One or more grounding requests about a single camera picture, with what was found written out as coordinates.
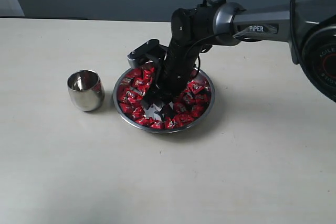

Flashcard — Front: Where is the stainless steel plate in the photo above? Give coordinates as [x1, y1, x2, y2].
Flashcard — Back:
[112, 61, 216, 134]

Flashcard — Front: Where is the stainless steel cup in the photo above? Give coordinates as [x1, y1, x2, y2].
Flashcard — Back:
[67, 70, 105, 112]

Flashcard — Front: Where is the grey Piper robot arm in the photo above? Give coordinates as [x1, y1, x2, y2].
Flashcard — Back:
[141, 0, 335, 108]

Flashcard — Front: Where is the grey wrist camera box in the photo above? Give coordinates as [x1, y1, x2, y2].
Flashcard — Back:
[127, 39, 159, 69]

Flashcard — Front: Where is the pile of red wrapped candies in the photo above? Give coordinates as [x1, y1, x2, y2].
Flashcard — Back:
[117, 66, 211, 130]

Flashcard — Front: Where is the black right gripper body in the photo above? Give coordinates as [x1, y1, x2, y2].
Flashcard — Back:
[154, 38, 202, 102]

